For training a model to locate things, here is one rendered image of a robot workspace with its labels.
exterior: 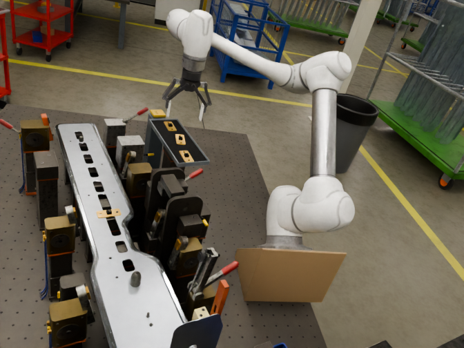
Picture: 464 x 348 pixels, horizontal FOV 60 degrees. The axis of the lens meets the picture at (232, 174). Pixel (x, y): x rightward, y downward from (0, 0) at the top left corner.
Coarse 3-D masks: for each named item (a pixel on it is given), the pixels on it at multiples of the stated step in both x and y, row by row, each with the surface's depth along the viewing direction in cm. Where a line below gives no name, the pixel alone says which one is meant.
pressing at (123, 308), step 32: (64, 128) 189; (96, 128) 194; (64, 160) 169; (96, 160) 173; (96, 192) 155; (96, 224) 141; (96, 256) 129; (128, 256) 132; (96, 288) 119; (128, 288) 121; (160, 288) 124; (128, 320) 112; (160, 320) 114
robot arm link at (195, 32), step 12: (192, 12) 142; (204, 12) 143; (180, 24) 150; (192, 24) 142; (204, 24) 142; (180, 36) 149; (192, 36) 144; (204, 36) 144; (192, 48) 146; (204, 48) 147
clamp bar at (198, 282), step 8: (208, 248) 112; (200, 256) 109; (208, 256) 110; (216, 256) 110; (200, 264) 114; (208, 264) 111; (200, 272) 116; (208, 272) 113; (200, 280) 114; (192, 288) 119; (200, 288) 116
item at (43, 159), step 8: (40, 152) 164; (48, 152) 165; (40, 160) 159; (48, 160) 160; (56, 160) 162; (40, 168) 156; (48, 168) 157; (56, 168) 159; (40, 176) 158; (48, 176) 159; (56, 176) 161; (40, 184) 160; (48, 184) 162; (56, 184) 164; (40, 192) 162; (48, 192) 164; (56, 192) 166; (40, 200) 164; (48, 200) 166; (56, 200) 168; (40, 208) 166; (48, 208) 168; (56, 208) 170; (40, 216) 169; (48, 216) 171; (56, 216) 172; (40, 224) 171
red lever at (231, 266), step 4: (228, 264) 120; (232, 264) 119; (236, 264) 119; (224, 268) 119; (228, 268) 119; (232, 268) 119; (220, 272) 119; (224, 272) 118; (228, 272) 119; (212, 276) 119; (216, 276) 118; (220, 276) 119; (208, 280) 118; (212, 280) 118; (216, 280) 119; (208, 284) 118; (204, 288) 118
